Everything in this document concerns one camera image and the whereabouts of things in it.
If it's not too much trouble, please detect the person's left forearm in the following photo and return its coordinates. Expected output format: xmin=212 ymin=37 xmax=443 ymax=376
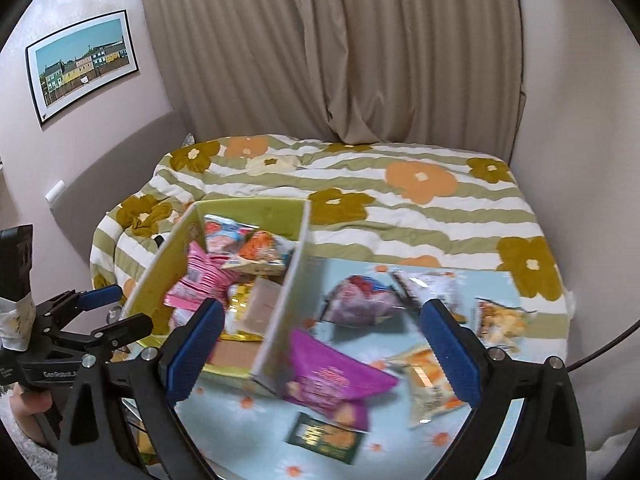
xmin=0 ymin=400 xmax=62 ymax=480

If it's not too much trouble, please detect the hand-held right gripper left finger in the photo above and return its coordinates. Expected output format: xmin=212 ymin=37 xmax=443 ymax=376
xmin=59 ymin=299 xmax=226 ymax=480

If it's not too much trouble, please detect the beige curtain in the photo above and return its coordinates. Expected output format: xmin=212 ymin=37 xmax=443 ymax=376
xmin=140 ymin=0 xmax=531 ymax=147

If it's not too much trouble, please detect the clear cracker packet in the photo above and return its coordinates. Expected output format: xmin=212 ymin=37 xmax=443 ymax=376
xmin=472 ymin=297 xmax=537 ymax=349

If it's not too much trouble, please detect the red white blue snack packet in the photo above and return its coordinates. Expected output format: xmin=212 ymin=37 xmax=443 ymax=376
xmin=204 ymin=214 xmax=261 ymax=257

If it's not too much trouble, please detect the red orange snack packet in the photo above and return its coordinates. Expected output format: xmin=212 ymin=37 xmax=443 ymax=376
xmin=235 ymin=230 xmax=292 ymax=277

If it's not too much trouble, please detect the magenta snack bag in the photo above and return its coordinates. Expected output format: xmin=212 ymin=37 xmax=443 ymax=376
xmin=285 ymin=329 xmax=399 ymax=433

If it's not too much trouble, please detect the grey bed headboard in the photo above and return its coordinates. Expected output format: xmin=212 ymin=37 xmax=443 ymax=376
xmin=47 ymin=110 xmax=193 ymax=257

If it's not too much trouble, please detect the striped flower print blanket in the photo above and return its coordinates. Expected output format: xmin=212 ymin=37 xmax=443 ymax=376
xmin=90 ymin=134 xmax=572 ymax=322

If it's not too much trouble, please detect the framed wall poster of houses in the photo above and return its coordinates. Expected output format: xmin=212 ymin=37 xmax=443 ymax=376
xmin=25 ymin=9 xmax=140 ymax=127

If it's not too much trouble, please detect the pink striped snack packet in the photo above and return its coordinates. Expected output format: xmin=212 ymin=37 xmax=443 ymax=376
xmin=165 ymin=241 xmax=231 ymax=312

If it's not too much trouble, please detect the person's left hand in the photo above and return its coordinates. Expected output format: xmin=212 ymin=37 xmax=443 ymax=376
xmin=10 ymin=392 xmax=54 ymax=438

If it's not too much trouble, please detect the yellow gold snack packet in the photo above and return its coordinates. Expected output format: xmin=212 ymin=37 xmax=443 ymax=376
xmin=220 ymin=282 xmax=271 ymax=343

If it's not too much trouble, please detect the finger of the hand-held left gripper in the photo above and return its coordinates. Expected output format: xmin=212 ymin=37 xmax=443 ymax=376
xmin=59 ymin=312 xmax=153 ymax=362
xmin=34 ymin=284 xmax=124 ymax=333

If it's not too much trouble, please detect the orange white snack packet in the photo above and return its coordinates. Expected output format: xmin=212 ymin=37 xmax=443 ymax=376
xmin=387 ymin=347 xmax=473 ymax=429

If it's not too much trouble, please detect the black cable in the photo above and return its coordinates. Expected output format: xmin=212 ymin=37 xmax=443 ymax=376
xmin=567 ymin=320 xmax=640 ymax=377

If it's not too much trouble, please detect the green cardboard box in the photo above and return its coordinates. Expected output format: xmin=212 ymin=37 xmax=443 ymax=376
xmin=121 ymin=197 xmax=313 ymax=396

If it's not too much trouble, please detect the small green snack packet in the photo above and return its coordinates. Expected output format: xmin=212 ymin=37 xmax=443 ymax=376
xmin=286 ymin=412 xmax=362 ymax=465

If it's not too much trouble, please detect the light blue daisy tablecloth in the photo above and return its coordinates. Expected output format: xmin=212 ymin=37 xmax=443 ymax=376
xmin=175 ymin=255 xmax=531 ymax=480

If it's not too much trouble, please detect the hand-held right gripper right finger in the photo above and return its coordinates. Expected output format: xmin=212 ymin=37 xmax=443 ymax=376
xmin=421 ymin=299 xmax=586 ymax=480

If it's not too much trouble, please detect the dark purple snack bag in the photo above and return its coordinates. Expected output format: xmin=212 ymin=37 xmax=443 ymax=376
xmin=320 ymin=275 xmax=406 ymax=329

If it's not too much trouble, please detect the beige snack box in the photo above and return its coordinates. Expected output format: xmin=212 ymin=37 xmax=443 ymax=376
xmin=240 ymin=277 xmax=282 ymax=333

